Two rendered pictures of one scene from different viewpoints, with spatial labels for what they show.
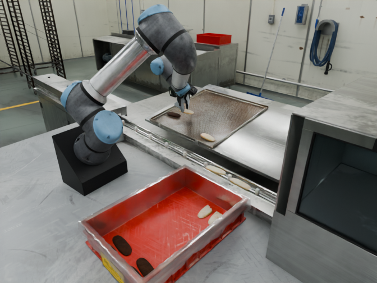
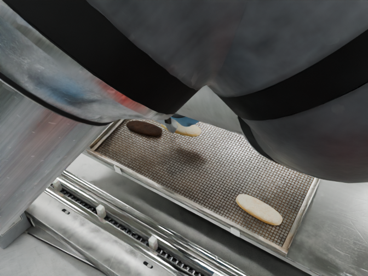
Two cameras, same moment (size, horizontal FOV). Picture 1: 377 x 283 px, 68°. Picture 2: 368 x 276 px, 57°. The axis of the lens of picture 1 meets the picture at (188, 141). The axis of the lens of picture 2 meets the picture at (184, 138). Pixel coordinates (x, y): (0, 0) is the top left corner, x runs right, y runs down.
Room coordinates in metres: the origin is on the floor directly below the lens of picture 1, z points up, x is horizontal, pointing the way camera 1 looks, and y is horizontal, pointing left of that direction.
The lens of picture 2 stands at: (0.93, 0.14, 1.45)
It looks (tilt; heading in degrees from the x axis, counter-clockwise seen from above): 41 degrees down; 347
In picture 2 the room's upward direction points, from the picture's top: straight up
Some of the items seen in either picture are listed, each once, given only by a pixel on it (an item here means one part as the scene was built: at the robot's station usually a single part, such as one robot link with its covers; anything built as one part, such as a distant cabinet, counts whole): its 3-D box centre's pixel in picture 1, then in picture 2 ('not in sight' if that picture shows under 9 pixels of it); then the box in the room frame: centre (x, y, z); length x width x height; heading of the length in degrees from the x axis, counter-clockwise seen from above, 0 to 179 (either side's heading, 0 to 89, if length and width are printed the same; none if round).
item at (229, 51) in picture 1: (212, 67); not in sight; (5.12, -0.44, 0.44); 0.70 x 0.55 x 0.87; 44
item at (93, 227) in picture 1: (169, 219); not in sight; (0.72, 0.06, 0.87); 0.49 x 0.34 x 0.10; 136
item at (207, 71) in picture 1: (160, 58); not in sight; (5.56, 0.55, 0.51); 3.00 x 1.26 x 1.03; 44
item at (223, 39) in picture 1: (214, 38); not in sight; (5.12, -0.44, 0.93); 0.51 x 0.36 x 0.13; 48
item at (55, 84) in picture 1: (72, 92); not in sight; (2.12, 0.90, 0.89); 1.25 x 0.18 x 0.09; 44
